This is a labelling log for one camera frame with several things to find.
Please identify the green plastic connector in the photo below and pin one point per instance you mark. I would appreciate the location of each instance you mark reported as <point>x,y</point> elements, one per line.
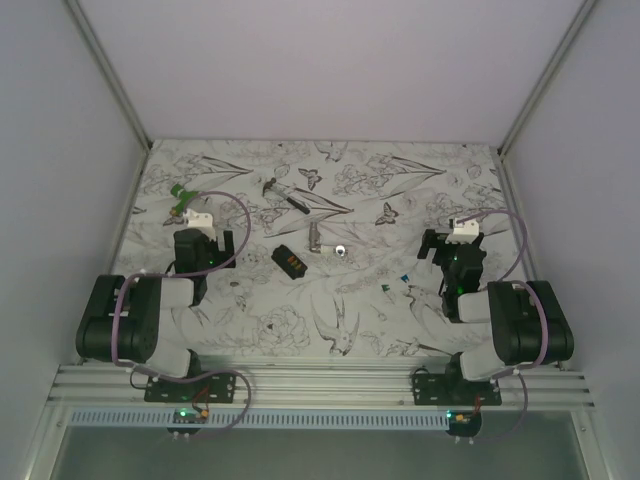
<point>183,197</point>

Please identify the left small circuit board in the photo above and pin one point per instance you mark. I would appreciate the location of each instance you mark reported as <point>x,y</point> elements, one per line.
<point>190,416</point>

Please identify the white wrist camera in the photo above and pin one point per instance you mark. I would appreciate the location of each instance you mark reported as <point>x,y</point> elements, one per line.
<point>204,222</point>
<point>464,228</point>

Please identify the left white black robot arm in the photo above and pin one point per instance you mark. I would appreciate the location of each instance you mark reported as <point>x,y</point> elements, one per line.
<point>122,321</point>

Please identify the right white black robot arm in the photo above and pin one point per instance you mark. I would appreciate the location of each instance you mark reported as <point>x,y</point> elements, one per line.
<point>528,327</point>

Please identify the small black hammer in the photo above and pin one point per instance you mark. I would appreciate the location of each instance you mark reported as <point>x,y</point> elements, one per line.
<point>273,187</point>

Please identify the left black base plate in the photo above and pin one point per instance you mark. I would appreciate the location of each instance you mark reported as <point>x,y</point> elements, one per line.
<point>215,389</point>

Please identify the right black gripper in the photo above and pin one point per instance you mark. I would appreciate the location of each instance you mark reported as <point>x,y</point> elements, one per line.
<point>429,240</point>

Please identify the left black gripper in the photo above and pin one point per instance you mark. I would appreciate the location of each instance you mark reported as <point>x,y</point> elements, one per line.
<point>223,259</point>

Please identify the grey metal clip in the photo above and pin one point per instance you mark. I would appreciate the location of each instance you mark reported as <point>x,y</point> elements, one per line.
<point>314,238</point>

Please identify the aluminium rail frame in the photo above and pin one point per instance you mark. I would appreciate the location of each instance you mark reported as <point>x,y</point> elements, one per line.
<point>322,386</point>

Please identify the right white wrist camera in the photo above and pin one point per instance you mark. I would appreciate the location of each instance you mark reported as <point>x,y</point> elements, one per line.
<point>464,228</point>

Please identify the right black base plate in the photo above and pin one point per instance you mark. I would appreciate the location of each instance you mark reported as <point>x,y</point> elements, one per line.
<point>442,389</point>

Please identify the black fuse box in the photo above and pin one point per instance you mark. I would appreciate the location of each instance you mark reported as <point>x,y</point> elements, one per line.
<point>289,262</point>

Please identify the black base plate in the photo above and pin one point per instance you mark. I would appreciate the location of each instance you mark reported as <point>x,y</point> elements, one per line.
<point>442,389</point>
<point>215,389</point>

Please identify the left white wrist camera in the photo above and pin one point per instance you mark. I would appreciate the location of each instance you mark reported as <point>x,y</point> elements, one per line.
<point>204,222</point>

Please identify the right small circuit board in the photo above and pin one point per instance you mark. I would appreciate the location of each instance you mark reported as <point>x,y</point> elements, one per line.
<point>464,424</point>

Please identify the small circuit board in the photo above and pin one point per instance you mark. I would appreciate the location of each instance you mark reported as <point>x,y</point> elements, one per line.
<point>464,424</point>
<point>190,416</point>

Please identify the floral printed table mat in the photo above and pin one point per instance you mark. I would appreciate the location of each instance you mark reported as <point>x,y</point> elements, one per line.
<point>328,234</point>

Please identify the white slotted cable duct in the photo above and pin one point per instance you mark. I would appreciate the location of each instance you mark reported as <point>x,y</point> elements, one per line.
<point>266,419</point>

